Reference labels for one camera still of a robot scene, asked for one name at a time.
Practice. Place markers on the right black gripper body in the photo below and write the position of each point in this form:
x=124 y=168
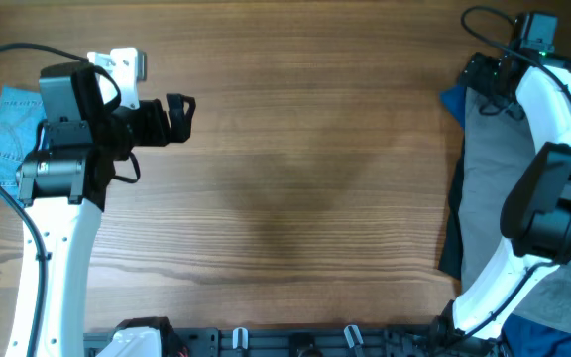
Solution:
x=485 y=72

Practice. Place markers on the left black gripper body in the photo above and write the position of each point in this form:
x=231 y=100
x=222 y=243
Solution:
x=144 y=128

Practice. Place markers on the grey shorts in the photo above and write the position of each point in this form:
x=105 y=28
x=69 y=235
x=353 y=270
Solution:
x=497 y=151

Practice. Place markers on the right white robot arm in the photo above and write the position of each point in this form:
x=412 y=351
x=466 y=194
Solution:
x=515 y=211

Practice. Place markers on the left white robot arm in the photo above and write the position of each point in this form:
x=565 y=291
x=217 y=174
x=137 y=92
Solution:
x=62 y=187

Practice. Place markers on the folded blue denim jeans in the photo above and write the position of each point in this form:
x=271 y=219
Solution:
x=21 y=111

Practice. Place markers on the black garment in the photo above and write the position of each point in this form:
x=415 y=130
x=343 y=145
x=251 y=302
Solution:
x=450 y=261

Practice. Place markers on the blue garment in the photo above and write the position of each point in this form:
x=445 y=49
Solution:
x=525 y=337

